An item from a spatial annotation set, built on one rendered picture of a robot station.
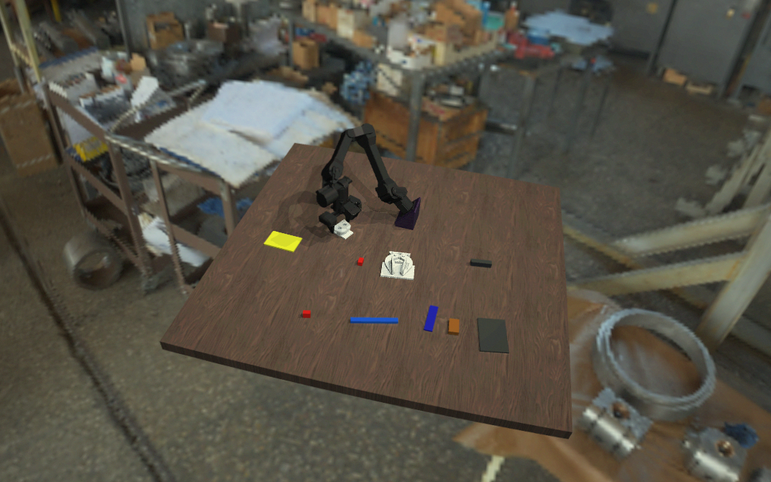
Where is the small orange block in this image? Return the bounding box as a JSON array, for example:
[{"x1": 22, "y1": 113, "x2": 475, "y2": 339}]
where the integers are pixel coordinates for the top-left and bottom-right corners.
[{"x1": 448, "y1": 318, "x2": 459, "y2": 336}]

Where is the blue flat plate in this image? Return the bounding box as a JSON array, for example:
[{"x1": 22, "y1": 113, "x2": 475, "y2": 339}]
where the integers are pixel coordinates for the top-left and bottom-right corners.
[{"x1": 424, "y1": 306, "x2": 439, "y2": 332}]

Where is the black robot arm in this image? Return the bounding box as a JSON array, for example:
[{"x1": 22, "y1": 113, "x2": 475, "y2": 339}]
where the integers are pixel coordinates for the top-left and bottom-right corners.
[{"x1": 315, "y1": 124, "x2": 416, "y2": 220}]

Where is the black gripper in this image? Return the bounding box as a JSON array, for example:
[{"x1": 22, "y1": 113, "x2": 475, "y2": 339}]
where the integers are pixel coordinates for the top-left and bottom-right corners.
[{"x1": 319, "y1": 195, "x2": 361, "y2": 234}]

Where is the yellow flat square plate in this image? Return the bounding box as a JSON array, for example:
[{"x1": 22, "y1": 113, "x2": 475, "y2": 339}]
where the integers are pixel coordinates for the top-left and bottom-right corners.
[{"x1": 264, "y1": 231, "x2": 303, "y2": 253}]

